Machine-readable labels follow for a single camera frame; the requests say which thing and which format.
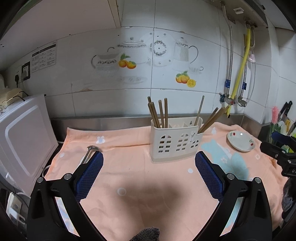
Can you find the cream plastic utensil holder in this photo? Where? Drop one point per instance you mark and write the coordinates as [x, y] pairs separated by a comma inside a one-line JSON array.
[[175, 143]]

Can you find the pink bottle brush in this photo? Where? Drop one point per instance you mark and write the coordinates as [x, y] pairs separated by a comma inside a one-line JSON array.
[[274, 115]]

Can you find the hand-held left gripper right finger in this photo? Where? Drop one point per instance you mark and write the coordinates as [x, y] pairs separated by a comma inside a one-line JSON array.
[[208, 178]]

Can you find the glass jar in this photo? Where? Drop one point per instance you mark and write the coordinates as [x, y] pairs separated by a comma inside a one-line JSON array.
[[274, 134]]

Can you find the white microwave oven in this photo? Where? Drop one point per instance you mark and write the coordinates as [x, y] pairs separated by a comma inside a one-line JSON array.
[[25, 139]]

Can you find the water heater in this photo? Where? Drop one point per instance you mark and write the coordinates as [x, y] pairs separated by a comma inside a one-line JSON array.
[[240, 11]]

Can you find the person's right hand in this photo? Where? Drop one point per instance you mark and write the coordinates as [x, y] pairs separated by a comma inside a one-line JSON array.
[[290, 197]]

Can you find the pink printed towel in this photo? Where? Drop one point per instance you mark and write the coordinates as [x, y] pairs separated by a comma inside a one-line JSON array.
[[138, 176]]

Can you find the wall socket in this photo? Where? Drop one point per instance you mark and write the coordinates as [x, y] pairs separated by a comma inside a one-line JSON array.
[[26, 70]]

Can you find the white floral dish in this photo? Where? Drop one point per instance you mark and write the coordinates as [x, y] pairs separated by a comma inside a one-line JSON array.
[[240, 140]]

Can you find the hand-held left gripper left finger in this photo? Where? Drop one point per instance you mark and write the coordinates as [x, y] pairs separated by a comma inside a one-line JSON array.
[[90, 178]]

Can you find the black wall plug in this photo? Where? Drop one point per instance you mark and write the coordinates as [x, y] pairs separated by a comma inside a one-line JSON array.
[[18, 80]]

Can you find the person's left hand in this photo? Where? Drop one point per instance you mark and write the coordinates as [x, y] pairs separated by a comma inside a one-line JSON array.
[[145, 235]]

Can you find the clear plastic tube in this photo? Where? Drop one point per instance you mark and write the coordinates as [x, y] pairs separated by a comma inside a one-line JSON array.
[[254, 81]]

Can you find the long metal spoon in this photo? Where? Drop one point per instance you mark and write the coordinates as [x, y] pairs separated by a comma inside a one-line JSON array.
[[92, 148]]

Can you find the metal water valve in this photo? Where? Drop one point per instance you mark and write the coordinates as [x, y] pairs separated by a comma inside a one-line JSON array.
[[242, 102]]

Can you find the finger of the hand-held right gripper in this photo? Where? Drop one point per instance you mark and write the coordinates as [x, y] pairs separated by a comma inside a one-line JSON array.
[[283, 137], [270, 148]]

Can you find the yellow kitchen tool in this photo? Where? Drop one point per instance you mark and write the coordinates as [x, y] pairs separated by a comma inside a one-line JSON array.
[[288, 125]]

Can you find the white instruction sticker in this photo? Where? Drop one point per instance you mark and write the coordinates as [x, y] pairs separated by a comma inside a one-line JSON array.
[[44, 57]]

